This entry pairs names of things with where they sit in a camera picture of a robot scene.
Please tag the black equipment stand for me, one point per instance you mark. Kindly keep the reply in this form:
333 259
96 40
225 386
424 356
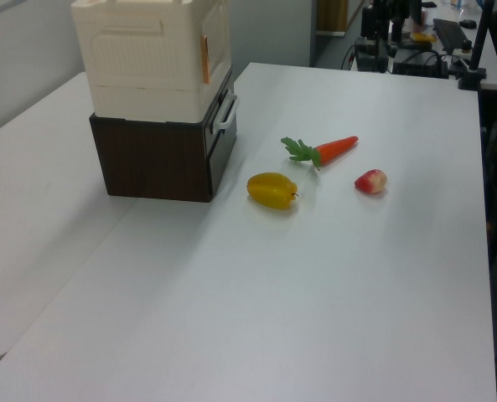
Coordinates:
371 46

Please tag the yellow toy starfruit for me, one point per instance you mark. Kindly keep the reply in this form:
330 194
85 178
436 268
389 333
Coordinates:
271 190

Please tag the cream cabinet door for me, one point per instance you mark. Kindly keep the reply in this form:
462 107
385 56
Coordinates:
216 37

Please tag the black drawer front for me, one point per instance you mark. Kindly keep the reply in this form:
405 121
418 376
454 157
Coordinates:
223 142

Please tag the cream plastic cabinet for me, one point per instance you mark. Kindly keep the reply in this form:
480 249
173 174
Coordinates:
139 63

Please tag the dark brown wooden drawer box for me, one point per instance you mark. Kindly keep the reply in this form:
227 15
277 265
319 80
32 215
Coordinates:
151 159

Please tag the orange toy carrot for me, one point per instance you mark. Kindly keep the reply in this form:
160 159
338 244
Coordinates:
334 148

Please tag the black pole with clamp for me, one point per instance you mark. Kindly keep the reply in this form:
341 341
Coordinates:
478 46

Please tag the black electronics box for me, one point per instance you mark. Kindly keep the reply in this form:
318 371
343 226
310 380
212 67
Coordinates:
420 65

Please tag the black keyboard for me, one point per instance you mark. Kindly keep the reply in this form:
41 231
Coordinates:
451 35

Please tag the yellow object on desk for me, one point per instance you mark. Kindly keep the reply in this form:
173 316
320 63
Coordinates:
423 37

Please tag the red and cream toy fruit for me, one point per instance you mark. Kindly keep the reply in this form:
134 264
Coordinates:
371 181

